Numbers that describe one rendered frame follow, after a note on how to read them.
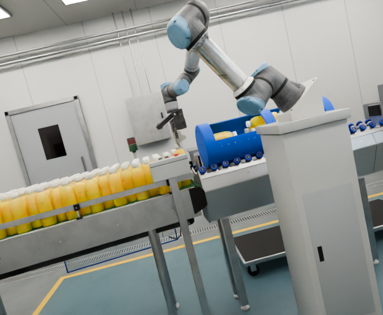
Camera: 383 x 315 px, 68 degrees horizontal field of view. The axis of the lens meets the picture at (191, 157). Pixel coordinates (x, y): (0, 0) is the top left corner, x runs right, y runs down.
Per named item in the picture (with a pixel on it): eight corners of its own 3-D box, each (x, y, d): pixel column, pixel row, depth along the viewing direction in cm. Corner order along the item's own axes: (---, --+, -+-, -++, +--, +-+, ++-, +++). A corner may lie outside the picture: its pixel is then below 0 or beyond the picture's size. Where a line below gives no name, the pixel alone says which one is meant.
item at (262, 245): (431, 230, 222) (428, 212, 220) (248, 281, 214) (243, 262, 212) (382, 212, 273) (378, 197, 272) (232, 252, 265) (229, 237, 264)
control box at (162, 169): (191, 172, 145) (187, 153, 144) (154, 183, 142) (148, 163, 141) (188, 170, 155) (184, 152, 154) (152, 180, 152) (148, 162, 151)
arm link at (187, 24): (279, 91, 126) (190, -5, 111) (266, 114, 120) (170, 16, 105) (260, 100, 136) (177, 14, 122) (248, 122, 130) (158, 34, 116)
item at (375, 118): (386, 124, 197) (382, 102, 195) (381, 125, 196) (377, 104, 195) (374, 125, 207) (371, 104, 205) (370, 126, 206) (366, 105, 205)
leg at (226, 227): (251, 309, 182) (229, 217, 176) (242, 312, 181) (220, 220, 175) (247, 304, 188) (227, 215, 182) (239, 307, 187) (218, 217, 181)
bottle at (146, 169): (146, 195, 164) (138, 164, 162) (155, 191, 169) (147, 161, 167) (154, 195, 159) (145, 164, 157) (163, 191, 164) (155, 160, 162)
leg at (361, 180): (381, 263, 197) (365, 177, 191) (373, 265, 196) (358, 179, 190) (374, 259, 203) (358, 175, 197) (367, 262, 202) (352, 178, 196)
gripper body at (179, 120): (187, 128, 158) (182, 107, 156) (172, 132, 156) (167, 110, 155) (185, 129, 165) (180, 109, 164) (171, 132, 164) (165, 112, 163)
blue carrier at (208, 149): (340, 136, 181) (333, 92, 178) (212, 171, 168) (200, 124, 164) (313, 135, 209) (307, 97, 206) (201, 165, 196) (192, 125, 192)
